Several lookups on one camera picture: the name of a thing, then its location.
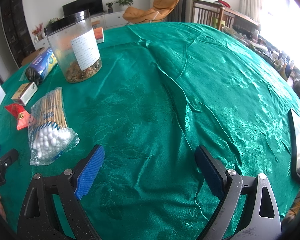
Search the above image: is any black television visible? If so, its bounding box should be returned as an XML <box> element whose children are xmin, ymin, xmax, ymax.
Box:
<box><xmin>62</xmin><ymin>0</ymin><xmax>103</xmax><ymax>18</ymax></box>

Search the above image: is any clear jar with black lid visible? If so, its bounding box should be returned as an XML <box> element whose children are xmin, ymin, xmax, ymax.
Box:
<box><xmin>44</xmin><ymin>9</ymin><xmax>103</xmax><ymax>83</ymax></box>

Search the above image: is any red flower arrangement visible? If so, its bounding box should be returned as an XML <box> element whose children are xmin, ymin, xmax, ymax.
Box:
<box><xmin>32</xmin><ymin>23</ymin><xmax>44</xmax><ymax>42</ymax></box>

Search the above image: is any green tablecloth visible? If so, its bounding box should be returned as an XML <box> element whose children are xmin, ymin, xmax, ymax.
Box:
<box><xmin>0</xmin><ymin>21</ymin><xmax>300</xmax><ymax>240</ymax></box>

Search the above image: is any large green potted plant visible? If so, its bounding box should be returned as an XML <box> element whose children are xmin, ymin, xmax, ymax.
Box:
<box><xmin>114</xmin><ymin>0</ymin><xmax>136</xmax><ymax>12</ymax></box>

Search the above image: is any orange white box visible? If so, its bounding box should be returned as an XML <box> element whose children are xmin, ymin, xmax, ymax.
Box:
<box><xmin>93</xmin><ymin>27</ymin><xmax>105</xmax><ymax>44</ymax></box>

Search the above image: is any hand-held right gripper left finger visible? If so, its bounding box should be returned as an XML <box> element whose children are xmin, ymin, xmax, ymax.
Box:
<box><xmin>17</xmin><ymin>144</ymin><xmax>105</xmax><ymax>240</ymax></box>

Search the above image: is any dark display cabinet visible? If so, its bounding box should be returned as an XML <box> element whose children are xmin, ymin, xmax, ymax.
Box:
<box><xmin>0</xmin><ymin>0</ymin><xmax>37</xmax><ymax>68</ymax></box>

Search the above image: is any black garbage bag roll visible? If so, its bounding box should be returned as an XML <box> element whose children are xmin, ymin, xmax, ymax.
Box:
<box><xmin>25</xmin><ymin>47</ymin><xmax>58</xmax><ymax>85</ymax></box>

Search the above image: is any small cardboard box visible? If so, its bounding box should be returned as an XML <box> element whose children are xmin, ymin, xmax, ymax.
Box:
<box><xmin>11</xmin><ymin>82</ymin><xmax>38</xmax><ymax>106</ymax></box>

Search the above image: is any cotton swab pack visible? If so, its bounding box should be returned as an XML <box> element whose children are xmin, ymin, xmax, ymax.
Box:
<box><xmin>27</xmin><ymin>87</ymin><xmax>80</xmax><ymax>166</ymax></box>

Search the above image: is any white television cabinet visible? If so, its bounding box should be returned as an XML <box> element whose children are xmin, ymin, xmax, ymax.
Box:
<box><xmin>35</xmin><ymin>11</ymin><xmax>127</xmax><ymax>50</ymax></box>

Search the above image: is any wooden chair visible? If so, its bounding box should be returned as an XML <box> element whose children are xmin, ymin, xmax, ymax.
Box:
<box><xmin>192</xmin><ymin>0</ymin><xmax>262</xmax><ymax>34</ymax></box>

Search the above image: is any silver oblong case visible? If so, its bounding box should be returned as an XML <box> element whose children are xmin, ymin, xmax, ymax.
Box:
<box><xmin>288</xmin><ymin>109</ymin><xmax>300</xmax><ymax>183</ymax></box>

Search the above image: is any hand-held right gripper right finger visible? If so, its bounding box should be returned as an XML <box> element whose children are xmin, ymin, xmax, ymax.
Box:
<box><xmin>194</xmin><ymin>145</ymin><xmax>282</xmax><ymax>240</ymax></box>

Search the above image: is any orange lounge chair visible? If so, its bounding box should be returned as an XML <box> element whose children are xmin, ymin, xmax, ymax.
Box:
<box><xmin>122</xmin><ymin>0</ymin><xmax>180</xmax><ymax>25</ymax></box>

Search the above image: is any red envelope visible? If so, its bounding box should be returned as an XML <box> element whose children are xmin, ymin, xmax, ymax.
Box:
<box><xmin>4</xmin><ymin>103</ymin><xmax>32</xmax><ymax>131</ymax></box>

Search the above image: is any leafy potted plant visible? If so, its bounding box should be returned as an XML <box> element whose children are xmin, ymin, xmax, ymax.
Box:
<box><xmin>47</xmin><ymin>17</ymin><xmax>62</xmax><ymax>27</ymax></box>

